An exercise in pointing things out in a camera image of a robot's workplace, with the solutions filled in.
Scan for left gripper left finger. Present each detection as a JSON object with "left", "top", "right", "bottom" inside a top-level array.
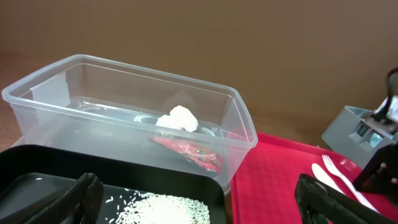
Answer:
[{"left": 23, "top": 173, "right": 104, "bottom": 224}]

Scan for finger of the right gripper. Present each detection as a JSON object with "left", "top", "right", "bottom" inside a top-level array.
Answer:
[{"left": 353, "top": 144, "right": 397, "bottom": 196}]

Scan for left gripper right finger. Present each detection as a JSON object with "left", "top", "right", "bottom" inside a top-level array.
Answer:
[{"left": 295, "top": 174, "right": 397, "bottom": 224}]

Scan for white plastic spoon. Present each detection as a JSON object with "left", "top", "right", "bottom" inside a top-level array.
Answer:
[{"left": 312, "top": 163, "right": 344, "bottom": 194}]

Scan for white plastic fork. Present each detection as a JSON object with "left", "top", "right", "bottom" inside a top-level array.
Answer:
[{"left": 322, "top": 155, "right": 378, "bottom": 212}]

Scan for rice and food scraps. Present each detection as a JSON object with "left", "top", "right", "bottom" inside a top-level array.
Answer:
[{"left": 104, "top": 186, "right": 211, "bottom": 224}]

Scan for red snack wrapper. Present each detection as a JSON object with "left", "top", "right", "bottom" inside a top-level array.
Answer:
[{"left": 152, "top": 137, "right": 223, "bottom": 174}]

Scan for white napkin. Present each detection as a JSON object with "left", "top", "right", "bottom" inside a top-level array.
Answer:
[{"left": 155, "top": 105, "right": 198, "bottom": 132}]

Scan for grey dishwasher rack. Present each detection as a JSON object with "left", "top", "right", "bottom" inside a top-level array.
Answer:
[{"left": 322, "top": 106, "right": 397, "bottom": 168}]

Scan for black waste tray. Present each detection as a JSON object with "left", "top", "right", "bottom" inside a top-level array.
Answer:
[{"left": 1, "top": 145, "right": 227, "bottom": 224}]

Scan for red serving tray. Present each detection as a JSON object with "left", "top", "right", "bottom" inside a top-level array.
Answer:
[{"left": 230, "top": 132, "right": 398, "bottom": 224}]

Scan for clear plastic bin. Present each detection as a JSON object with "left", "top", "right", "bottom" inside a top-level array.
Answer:
[{"left": 2, "top": 54, "right": 258, "bottom": 189}]

